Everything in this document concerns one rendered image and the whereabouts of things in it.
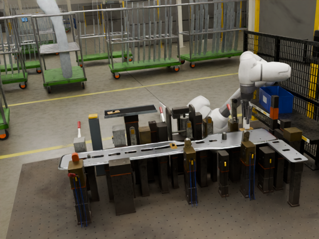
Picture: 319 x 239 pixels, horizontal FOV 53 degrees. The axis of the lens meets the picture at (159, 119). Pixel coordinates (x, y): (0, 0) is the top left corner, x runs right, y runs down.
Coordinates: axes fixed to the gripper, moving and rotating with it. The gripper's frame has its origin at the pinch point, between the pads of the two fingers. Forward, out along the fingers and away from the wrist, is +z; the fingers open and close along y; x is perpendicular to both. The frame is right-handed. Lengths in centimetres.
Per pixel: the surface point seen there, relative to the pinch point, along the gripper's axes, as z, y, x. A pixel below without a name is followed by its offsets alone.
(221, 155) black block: 12.3, -15.0, 21.7
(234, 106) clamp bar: -4.4, 20.5, -0.7
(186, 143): 3.3, -10.2, 41.8
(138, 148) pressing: 11, 9, 69
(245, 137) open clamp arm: 3.9, -12.6, 6.3
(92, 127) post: 3, 35, 97
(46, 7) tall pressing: -81, 629, 199
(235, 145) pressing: 11.5, -5.5, 9.6
